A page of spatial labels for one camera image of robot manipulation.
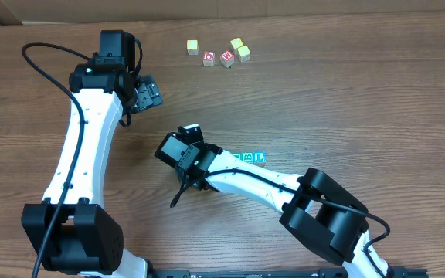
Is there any yellow wooden block right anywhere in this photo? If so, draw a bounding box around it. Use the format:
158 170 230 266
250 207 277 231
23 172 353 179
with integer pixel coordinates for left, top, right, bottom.
236 45 251 63

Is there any yellow wooden block far left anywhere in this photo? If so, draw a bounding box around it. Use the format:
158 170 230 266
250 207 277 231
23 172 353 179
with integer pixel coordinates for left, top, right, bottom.
186 39 199 56

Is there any yellow wooden block top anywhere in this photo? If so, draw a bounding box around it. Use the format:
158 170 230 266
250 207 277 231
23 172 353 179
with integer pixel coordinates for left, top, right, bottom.
230 37 244 52

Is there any green letter wooden block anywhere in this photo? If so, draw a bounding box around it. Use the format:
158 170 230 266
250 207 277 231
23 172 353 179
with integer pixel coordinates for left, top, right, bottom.
232 153 243 160

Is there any red M wooden block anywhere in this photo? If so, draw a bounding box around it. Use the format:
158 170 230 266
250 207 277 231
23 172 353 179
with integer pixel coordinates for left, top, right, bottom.
220 49 235 68

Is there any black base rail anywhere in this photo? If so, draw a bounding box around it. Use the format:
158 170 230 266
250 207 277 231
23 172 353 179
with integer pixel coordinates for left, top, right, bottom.
144 266 430 278

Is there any green B wooden block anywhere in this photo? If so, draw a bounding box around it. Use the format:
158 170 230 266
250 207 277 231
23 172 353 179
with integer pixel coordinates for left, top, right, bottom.
242 152 254 164

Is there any blue L wooden block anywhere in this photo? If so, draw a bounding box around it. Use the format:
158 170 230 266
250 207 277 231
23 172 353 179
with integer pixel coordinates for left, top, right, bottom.
253 151 267 166

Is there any red O wooden block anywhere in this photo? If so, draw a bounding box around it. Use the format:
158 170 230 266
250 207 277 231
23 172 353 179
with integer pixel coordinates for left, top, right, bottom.
202 51 216 67

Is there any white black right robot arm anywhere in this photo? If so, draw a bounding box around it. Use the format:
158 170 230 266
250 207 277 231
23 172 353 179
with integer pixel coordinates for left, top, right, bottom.
155 131 394 277

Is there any yellow wooden block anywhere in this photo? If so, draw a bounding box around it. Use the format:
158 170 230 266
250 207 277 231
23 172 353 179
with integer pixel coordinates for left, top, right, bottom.
230 37 244 52
186 39 199 56
236 45 251 63

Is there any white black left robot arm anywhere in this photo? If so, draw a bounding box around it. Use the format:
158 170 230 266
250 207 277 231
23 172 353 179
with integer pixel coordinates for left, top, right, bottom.
21 30 163 277

